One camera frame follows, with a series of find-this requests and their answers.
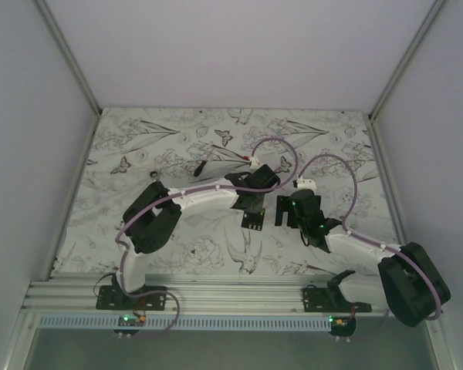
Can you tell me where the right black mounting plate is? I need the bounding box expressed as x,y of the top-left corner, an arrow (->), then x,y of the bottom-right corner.
302,284 -> 372,313

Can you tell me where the black mounting plate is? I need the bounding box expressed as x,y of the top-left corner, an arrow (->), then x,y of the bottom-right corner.
96,285 -> 167,311
302,284 -> 372,313

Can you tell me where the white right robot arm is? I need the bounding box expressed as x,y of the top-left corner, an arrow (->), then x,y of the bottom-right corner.
275,189 -> 451,327

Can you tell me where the black fuse box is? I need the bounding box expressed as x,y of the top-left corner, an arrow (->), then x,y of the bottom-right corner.
241,209 -> 265,231

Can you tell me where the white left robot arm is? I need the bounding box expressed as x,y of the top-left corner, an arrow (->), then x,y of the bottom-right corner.
114,165 -> 280,310

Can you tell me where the white slotted cable duct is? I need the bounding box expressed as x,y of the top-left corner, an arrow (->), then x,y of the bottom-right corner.
38,314 -> 330,332

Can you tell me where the aluminium frame post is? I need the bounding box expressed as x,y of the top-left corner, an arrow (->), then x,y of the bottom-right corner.
368,0 -> 448,123
32,0 -> 103,117

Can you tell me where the controller board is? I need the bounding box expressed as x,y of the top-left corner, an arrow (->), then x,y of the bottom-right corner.
329,316 -> 357,342
113,313 -> 146,339

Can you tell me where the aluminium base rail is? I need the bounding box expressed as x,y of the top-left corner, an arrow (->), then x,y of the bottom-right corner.
21,280 -> 375,314

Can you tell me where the left controller board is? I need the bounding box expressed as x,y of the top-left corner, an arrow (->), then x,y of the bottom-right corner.
113,313 -> 146,339

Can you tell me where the right controller board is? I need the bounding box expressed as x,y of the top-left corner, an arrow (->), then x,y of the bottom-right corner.
329,316 -> 357,342

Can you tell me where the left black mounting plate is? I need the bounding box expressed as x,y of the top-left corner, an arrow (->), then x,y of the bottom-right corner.
96,285 -> 167,311

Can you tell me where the aluminium frame post left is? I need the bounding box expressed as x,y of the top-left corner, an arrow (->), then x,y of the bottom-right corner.
32,0 -> 103,117

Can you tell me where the aluminium frame post right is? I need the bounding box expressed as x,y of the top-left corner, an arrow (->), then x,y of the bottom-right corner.
368,0 -> 448,123

